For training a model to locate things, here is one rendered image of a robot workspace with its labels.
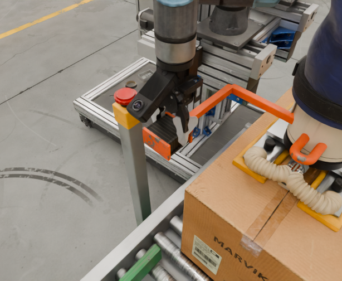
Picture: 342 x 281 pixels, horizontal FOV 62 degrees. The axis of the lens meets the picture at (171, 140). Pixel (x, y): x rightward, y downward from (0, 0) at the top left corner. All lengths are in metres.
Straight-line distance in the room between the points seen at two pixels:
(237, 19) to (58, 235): 1.45
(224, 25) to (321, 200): 0.74
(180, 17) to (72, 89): 2.30
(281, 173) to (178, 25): 0.40
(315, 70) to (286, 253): 0.39
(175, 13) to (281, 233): 0.52
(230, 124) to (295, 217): 1.32
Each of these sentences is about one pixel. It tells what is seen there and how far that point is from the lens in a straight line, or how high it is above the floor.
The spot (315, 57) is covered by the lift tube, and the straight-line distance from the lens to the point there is 0.64.
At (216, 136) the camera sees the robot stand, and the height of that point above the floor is 0.21.
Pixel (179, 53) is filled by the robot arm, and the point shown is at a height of 1.30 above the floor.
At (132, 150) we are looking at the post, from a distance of 0.99.
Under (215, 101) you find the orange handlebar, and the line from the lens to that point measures 0.76.
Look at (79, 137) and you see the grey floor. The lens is 2.26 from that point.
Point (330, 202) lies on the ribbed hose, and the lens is 0.71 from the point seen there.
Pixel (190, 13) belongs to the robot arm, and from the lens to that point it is 0.50.
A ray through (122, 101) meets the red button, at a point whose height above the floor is 1.03.
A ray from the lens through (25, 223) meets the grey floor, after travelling 1.95.
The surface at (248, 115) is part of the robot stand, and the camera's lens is 2.09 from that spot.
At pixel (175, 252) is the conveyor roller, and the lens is 1.09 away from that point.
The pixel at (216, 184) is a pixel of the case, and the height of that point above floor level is 0.95.
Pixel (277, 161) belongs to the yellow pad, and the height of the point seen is 0.97.
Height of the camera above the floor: 1.57
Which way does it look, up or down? 47 degrees down
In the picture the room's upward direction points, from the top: straight up
